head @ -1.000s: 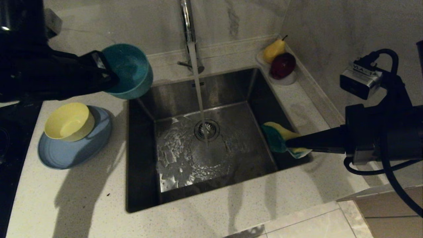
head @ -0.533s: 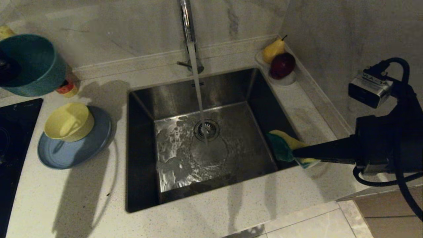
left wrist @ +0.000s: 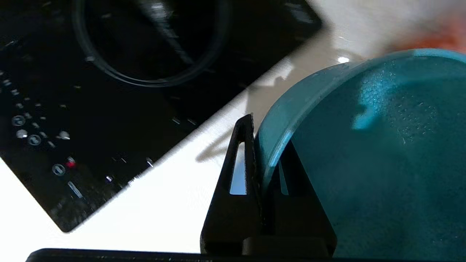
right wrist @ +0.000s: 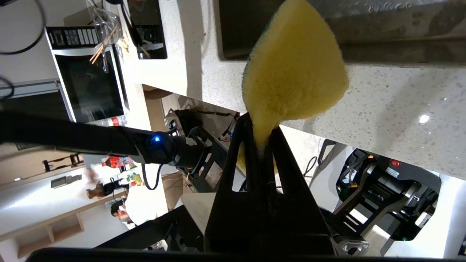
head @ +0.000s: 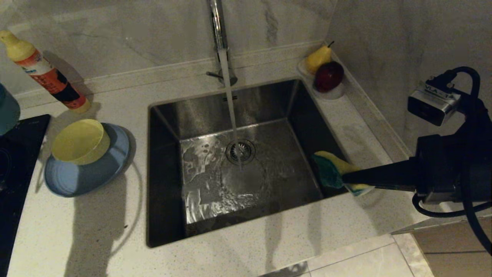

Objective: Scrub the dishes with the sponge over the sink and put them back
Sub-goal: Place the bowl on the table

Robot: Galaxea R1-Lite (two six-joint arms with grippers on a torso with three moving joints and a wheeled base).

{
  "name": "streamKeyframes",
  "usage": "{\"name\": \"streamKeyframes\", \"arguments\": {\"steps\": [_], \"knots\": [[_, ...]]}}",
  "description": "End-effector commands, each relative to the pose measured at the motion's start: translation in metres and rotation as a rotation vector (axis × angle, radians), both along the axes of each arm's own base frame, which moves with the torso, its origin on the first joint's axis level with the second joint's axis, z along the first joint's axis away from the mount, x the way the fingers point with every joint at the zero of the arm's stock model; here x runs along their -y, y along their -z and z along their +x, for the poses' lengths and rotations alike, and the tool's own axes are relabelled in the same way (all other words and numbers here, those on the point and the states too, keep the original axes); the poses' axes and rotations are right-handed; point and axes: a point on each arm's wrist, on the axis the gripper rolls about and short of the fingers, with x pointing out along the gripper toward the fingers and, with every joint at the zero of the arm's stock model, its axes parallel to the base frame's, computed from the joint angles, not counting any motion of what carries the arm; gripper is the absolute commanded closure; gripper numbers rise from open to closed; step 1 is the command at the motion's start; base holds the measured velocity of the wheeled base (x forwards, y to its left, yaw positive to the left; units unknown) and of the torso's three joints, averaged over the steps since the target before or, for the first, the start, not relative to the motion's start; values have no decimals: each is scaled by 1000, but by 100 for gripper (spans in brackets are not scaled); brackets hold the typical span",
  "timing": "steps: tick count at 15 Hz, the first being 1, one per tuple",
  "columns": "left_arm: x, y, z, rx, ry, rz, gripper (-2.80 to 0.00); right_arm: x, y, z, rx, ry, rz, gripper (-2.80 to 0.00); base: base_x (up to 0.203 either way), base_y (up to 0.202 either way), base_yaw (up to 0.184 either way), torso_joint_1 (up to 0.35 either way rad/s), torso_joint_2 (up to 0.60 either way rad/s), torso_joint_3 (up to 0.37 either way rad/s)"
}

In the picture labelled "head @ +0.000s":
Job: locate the dark red apple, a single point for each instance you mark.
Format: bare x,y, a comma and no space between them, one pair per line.
329,77

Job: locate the orange-label dish soap bottle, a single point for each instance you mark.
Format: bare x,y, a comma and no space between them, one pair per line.
54,82

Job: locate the yellow plastic bowl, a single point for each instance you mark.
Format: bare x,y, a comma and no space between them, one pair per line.
78,143

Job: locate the stainless steel sink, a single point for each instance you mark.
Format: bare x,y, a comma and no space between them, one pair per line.
207,115

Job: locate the white fruit dish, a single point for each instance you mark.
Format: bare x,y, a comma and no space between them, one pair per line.
331,96

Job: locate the black induction cooktop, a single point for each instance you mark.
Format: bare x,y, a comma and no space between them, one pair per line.
11,200

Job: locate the yellow pear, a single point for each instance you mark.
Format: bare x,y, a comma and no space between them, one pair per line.
318,60

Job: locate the yellow sponge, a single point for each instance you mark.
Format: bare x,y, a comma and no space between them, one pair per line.
328,171

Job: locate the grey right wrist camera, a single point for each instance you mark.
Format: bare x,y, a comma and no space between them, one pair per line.
430,107

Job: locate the teal plastic bowl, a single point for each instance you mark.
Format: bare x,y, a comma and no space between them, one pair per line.
7,111

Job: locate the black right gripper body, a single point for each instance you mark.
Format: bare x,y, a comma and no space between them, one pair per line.
442,169

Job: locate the chrome faucet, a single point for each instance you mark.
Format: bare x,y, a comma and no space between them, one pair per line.
218,27

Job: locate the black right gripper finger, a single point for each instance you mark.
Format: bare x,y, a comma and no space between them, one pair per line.
384,175

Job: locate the light blue plate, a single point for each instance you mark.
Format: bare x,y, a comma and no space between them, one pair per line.
84,180

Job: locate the metal sink drain strainer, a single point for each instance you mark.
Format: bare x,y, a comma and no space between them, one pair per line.
246,152

